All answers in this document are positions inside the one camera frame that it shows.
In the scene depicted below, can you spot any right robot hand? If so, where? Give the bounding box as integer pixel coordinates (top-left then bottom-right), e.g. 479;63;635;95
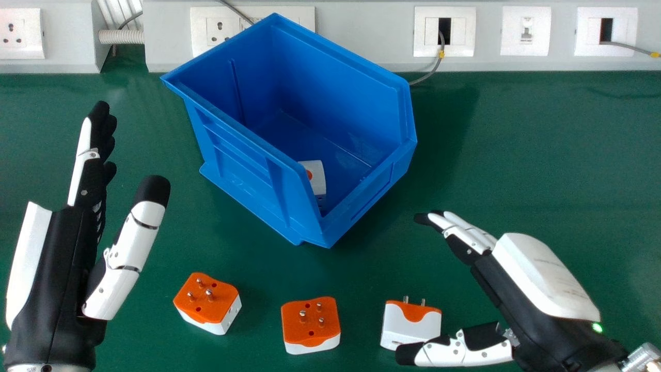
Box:
395;210;629;372

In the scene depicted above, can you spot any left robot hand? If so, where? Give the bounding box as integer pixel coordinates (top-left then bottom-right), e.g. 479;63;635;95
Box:
3;101;171;372

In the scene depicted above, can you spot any white-and-orange plug adapter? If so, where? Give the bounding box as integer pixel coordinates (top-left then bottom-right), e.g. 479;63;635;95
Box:
380;296;443;352
173;272;242;336
280;297;341;355
298;160;327;197

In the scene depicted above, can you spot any white corrugated conduit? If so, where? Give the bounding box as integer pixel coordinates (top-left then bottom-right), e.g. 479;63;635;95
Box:
98;29;145;45

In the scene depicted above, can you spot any blue plastic bin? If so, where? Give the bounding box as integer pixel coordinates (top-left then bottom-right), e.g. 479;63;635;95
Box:
160;13;418;249

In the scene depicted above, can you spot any white wall socket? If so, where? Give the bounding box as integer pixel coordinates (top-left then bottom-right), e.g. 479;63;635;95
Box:
0;8;46;60
190;6;316;58

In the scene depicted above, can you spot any grey cable with yellow tip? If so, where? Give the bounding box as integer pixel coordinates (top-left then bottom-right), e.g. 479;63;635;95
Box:
600;40;661;58
408;31;446;86

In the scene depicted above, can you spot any white switch plate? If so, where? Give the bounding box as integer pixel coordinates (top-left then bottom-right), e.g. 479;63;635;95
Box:
500;6;552;57

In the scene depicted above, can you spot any white cable outlet plate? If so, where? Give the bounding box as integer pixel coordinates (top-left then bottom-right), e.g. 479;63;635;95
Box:
574;7;638;57
413;6;477;58

